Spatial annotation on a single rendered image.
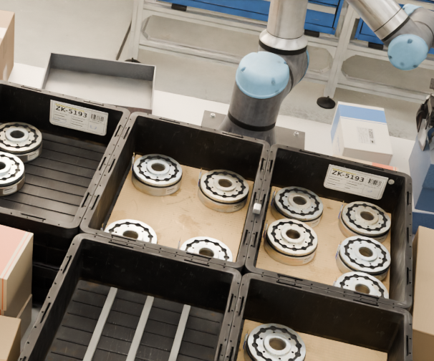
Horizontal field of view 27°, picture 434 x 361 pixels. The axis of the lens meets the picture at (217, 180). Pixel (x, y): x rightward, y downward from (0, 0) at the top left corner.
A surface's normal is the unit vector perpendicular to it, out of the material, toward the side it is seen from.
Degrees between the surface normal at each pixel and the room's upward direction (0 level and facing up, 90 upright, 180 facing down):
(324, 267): 0
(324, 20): 90
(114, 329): 0
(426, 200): 90
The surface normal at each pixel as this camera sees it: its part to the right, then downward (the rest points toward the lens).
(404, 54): -0.40, 0.47
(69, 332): 0.15, -0.77
